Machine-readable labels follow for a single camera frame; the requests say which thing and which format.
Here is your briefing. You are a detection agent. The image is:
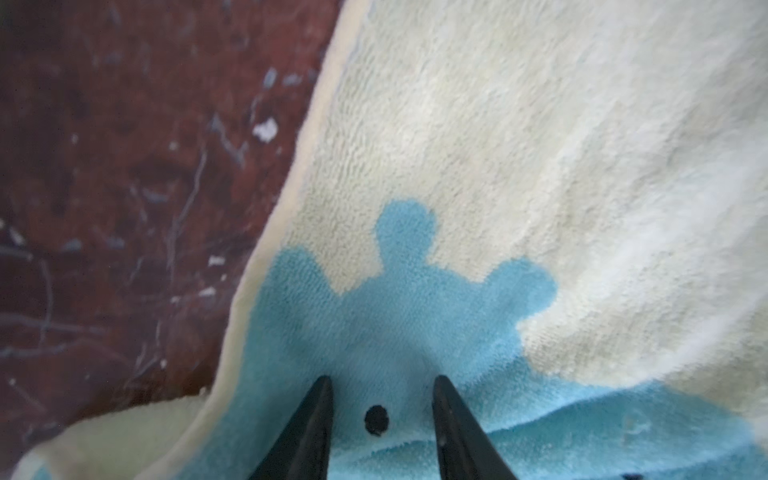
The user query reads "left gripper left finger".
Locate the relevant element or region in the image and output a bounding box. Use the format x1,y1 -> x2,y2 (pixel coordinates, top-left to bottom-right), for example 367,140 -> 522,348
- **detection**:
248,376 -> 334,480

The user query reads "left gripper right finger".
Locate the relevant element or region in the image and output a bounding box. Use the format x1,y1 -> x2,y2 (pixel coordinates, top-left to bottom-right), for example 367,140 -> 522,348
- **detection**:
432,375 -> 517,480

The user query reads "mint green cloth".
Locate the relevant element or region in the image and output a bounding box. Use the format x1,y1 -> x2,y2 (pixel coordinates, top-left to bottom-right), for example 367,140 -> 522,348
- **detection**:
14,1 -> 767,479

